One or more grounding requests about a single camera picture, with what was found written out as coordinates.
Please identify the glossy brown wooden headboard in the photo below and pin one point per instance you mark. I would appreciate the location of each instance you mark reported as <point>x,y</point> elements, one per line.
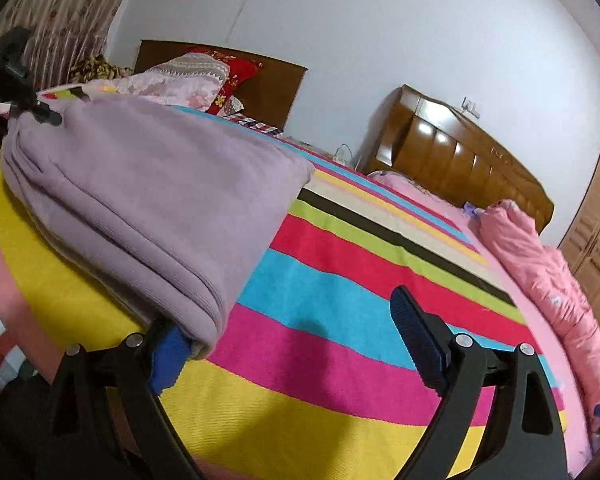
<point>455,160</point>

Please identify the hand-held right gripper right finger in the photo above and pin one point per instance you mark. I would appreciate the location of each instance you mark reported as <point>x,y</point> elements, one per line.
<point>420,340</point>

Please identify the floral striped curtain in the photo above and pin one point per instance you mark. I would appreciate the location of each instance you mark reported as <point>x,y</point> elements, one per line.
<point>65,5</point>

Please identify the striped colourful bed sheet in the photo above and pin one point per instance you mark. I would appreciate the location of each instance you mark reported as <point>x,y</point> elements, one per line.
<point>330,285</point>

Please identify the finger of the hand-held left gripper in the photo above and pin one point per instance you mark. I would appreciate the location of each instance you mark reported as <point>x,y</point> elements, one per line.
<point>37,109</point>

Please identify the purple pants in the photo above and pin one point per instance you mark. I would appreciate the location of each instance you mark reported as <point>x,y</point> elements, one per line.
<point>155,185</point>

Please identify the dark wooden headboard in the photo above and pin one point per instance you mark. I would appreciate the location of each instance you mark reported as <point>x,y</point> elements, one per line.
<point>275,90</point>

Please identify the grey zigzag pillow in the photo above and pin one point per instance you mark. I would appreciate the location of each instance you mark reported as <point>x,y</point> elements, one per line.
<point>200,67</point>

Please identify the yellow black cloth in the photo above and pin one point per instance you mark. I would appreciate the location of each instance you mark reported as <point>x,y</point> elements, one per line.
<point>97,67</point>

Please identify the red pillow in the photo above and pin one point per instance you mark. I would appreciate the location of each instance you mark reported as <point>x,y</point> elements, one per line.
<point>237,77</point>

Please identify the white wall socket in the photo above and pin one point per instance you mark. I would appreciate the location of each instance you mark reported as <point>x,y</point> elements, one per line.
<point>472,106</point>

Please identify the plaid cloth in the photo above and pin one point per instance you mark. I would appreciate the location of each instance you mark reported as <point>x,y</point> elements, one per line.
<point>260,124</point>

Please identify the pink floral quilt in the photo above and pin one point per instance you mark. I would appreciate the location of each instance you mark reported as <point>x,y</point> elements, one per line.
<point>155,86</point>

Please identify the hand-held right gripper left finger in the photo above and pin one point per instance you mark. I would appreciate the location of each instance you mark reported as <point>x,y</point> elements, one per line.
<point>167,362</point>

